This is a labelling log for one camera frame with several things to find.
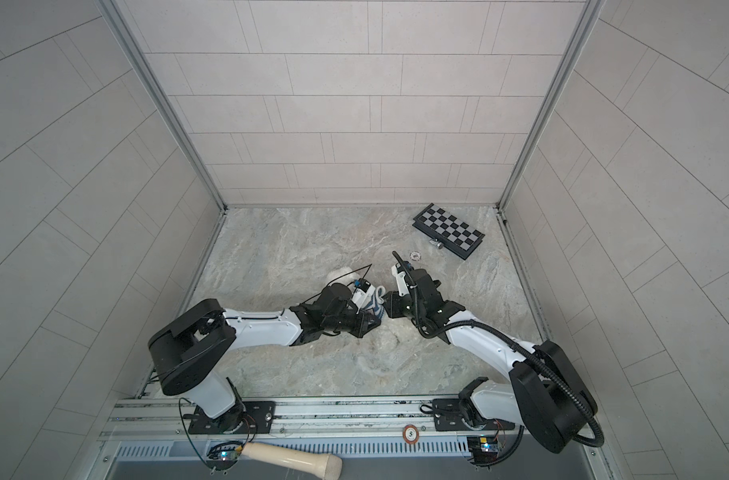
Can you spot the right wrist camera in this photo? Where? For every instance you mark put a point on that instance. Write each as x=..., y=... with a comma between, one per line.
x=400, y=276

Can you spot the left circuit board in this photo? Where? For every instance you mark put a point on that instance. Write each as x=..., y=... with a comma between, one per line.
x=224, y=455

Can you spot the black white checkerboard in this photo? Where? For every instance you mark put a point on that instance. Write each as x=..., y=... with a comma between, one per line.
x=449, y=231

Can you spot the aluminium mounting rail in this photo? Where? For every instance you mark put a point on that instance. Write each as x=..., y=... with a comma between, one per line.
x=309, y=417

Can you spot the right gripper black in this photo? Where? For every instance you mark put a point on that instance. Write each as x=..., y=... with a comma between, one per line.
x=393, y=304

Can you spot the beige cylindrical handle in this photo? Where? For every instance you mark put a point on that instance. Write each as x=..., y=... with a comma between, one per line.
x=323, y=466

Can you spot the red round sticker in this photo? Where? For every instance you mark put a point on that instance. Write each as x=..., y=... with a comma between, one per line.
x=411, y=434

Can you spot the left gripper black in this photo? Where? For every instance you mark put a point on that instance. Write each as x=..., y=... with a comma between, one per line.
x=362, y=320

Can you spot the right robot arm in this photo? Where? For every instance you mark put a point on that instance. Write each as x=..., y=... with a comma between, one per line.
x=545, y=394

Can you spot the circuit board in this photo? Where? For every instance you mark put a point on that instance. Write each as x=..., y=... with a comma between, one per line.
x=224, y=455
x=484, y=450

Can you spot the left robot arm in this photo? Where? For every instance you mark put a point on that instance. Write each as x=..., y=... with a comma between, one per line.
x=186, y=352

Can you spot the right circuit board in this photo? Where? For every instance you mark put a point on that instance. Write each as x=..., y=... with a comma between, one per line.
x=484, y=450

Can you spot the white teddy bear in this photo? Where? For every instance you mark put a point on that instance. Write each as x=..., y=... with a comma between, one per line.
x=380, y=338

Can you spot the blue white striped sweater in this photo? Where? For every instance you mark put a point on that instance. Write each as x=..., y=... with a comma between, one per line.
x=375, y=301

